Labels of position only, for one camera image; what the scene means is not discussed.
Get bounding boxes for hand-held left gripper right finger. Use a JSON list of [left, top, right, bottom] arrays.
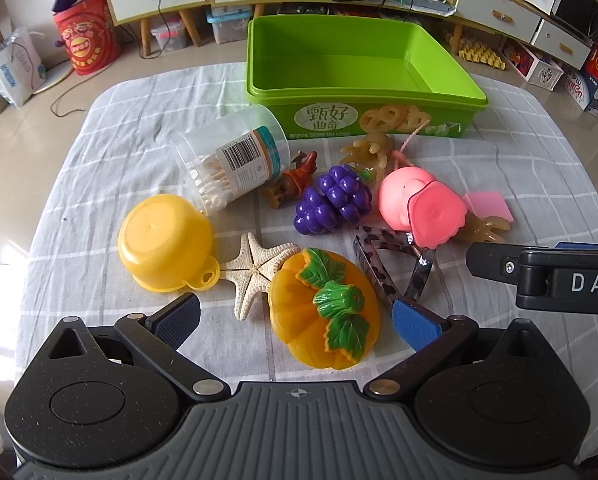
[[361, 297, 552, 403]]

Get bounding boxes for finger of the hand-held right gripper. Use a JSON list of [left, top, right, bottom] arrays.
[[466, 241, 524, 287]]

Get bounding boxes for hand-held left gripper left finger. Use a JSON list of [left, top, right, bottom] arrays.
[[46, 292, 232, 403]]

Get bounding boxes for small pink box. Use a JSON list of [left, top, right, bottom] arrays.
[[463, 191, 514, 224]]

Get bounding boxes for leopard print hair clip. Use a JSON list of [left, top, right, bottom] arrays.
[[353, 225, 436, 307]]

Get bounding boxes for yellow toy bowl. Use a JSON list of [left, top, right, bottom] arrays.
[[118, 194, 221, 293]]

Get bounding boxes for pink toy pig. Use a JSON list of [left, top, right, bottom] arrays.
[[378, 167, 467, 249]]

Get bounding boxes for green plastic box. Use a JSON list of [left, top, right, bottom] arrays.
[[245, 16, 488, 140]]

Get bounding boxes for white starfish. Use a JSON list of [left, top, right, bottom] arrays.
[[220, 232, 301, 321]]

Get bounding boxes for orange toy pumpkin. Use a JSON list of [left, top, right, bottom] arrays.
[[269, 247, 381, 372]]

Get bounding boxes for purple toy grapes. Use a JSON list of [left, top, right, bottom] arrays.
[[293, 165, 374, 237]]

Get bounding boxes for clear cotton swab jar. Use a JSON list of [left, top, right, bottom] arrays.
[[173, 106, 291, 217]]

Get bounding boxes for red-brown toy lobster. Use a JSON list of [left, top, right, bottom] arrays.
[[263, 151, 321, 209]]

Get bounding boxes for white colourful cardboard box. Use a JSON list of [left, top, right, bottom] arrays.
[[501, 40, 564, 92]]

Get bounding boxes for grey checked tablecloth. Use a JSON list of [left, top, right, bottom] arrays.
[[26, 62, 598, 396]]

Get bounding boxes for yellow egg tray toy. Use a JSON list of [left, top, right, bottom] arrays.
[[444, 30, 507, 72]]

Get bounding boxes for clear storage box blue lid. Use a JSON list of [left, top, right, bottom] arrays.
[[206, 6, 254, 45]]

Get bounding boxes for red bucket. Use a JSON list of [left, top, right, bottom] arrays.
[[53, 0, 121, 77]]

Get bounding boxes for white plastic bag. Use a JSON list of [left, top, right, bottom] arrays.
[[0, 26, 46, 109]]

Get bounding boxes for thin floor cable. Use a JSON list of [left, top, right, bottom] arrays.
[[49, 57, 87, 113]]

